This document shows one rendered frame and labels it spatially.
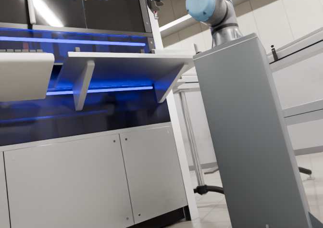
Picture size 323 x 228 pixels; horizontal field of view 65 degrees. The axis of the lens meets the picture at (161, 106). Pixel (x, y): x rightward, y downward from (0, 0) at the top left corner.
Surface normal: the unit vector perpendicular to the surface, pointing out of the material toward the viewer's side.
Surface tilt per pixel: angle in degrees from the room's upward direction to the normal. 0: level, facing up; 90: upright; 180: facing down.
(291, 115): 90
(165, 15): 90
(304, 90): 90
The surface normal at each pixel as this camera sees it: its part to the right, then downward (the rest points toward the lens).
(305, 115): -0.85, 0.09
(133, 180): 0.49, -0.23
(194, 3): -0.65, 0.12
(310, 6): -0.49, -0.04
